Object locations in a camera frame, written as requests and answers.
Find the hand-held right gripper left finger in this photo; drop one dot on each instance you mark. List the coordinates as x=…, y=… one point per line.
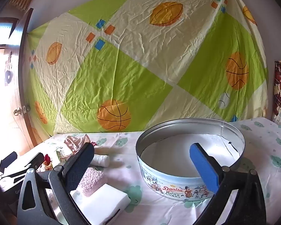
x=80, y=166

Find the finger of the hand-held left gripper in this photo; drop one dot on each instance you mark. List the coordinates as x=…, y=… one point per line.
x=34, y=159
x=10, y=158

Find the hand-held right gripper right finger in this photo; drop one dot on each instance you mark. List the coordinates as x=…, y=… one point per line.
x=205, y=168

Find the pink terry cloth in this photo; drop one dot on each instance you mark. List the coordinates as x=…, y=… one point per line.
x=93, y=180

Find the white gauze cloth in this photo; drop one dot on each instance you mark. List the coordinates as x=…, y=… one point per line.
x=100, y=160

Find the green tissue packet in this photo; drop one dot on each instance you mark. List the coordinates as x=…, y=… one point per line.
x=60, y=155

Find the pink satin pouch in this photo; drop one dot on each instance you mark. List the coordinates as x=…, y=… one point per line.
x=72, y=143

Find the round metal cookie tin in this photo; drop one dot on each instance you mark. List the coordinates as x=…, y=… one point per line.
x=168, y=187

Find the wooden door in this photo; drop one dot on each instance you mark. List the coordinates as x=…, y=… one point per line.
x=14, y=126

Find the white sponge block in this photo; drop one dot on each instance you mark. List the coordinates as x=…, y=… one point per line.
x=100, y=201

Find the cloud print tablecloth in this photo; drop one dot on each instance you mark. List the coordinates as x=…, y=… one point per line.
x=121, y=168

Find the hanging door ornament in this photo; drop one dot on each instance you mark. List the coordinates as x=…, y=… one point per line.
x=7, y=77

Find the basketball print hanging sheet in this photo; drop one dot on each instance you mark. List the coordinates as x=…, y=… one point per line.
x=142, y=63

